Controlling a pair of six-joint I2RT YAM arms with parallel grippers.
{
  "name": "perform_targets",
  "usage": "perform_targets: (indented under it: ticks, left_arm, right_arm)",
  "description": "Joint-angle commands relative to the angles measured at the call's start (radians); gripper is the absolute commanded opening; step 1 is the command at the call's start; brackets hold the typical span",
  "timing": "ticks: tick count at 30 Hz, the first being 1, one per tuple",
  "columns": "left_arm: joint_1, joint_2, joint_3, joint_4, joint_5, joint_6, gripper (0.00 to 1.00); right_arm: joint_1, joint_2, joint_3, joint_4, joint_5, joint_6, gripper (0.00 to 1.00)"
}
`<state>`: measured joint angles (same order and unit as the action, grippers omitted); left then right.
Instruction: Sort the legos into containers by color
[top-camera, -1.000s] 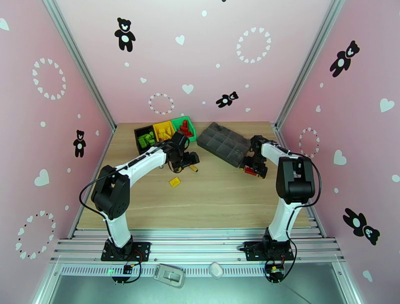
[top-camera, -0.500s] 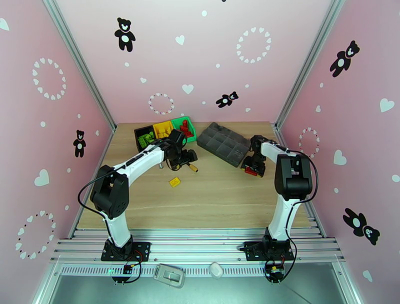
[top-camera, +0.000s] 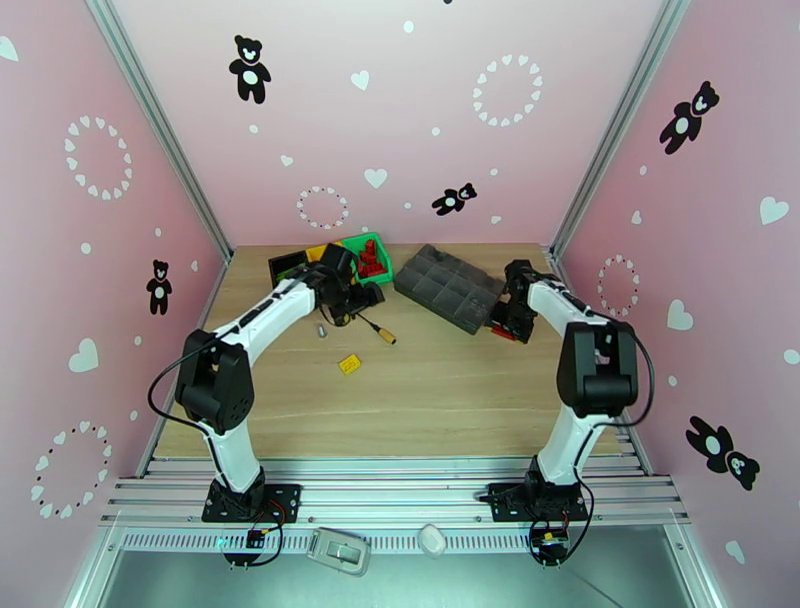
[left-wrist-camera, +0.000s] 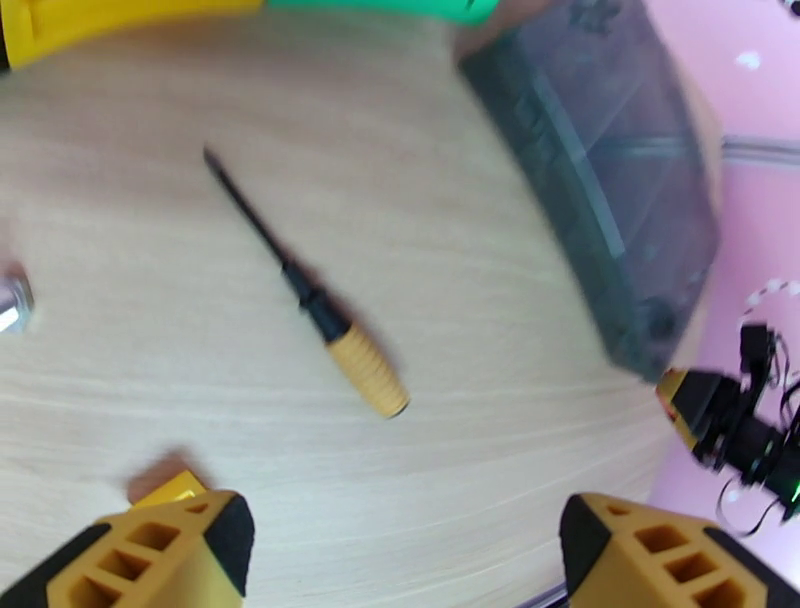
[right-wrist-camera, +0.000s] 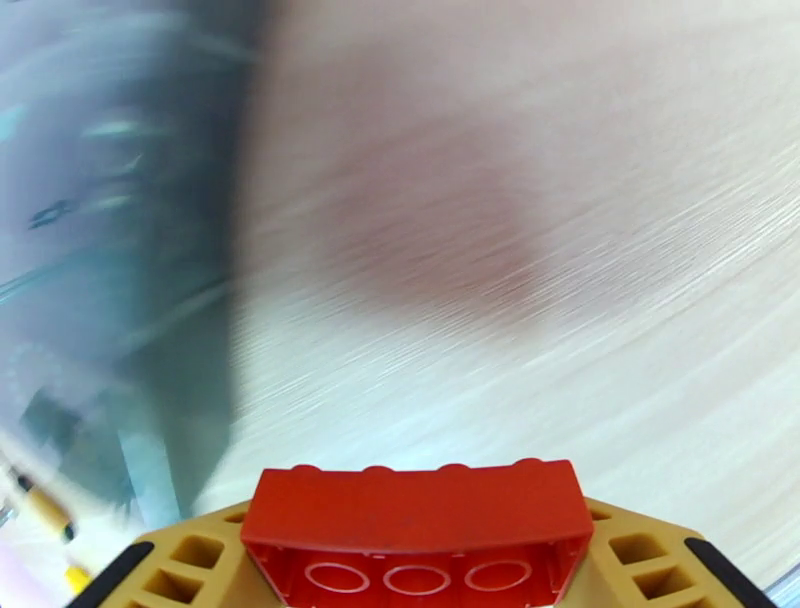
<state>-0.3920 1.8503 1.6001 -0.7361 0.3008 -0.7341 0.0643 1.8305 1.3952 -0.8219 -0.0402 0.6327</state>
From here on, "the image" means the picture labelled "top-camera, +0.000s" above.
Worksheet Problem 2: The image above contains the screwdriver with gold handle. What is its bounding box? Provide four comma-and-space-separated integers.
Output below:
356, 312, 399, 347

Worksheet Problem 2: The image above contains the green plastic bin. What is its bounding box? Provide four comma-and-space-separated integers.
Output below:
341, 234, 395, 294

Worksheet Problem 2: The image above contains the black plastic bin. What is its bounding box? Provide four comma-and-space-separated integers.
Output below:
268, 249, 312, 295

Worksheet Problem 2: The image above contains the grey compartment organizer tray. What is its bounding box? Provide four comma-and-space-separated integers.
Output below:
392, 243, 508, 337

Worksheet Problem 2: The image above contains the white earbud case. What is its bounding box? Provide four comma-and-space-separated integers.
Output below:
418, 523, 448, 559

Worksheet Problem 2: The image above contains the perforated metal strip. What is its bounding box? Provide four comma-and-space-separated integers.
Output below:
118, 527, 683, 556

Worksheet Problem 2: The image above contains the clear plastic box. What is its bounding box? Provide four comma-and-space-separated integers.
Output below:
306, 527, 371, 578

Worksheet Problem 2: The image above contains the grey metal bottom panel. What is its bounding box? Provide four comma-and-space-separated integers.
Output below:
65, 524, 739, 608

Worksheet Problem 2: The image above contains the aluminium side rail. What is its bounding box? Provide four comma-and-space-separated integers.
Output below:
134, 246, 236, 479
548, 246, 654, 479

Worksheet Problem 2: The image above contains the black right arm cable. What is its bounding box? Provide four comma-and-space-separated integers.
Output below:
599, 312, 656, 429

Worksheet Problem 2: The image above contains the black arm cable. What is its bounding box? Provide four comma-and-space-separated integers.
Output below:
599, 312, 656, 429
147, 346, 214, 439

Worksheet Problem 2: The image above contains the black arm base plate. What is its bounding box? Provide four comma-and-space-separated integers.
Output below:
201, 482, 303, 524
487, 482, 590, 524

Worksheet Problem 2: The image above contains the aluminium front rail platform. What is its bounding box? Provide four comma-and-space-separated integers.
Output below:
99, 457, 692, 529

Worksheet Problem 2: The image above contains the black power cable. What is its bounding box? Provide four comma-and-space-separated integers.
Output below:
223, 499, 288, 569
527, 493, 594, 570

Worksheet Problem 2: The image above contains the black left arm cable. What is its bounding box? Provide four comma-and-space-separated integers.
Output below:
147, 346, 214, 439

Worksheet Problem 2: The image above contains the aluminium frame post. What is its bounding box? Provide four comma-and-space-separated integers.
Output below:
84, 0, 236, 267
546, 0, 694, 261

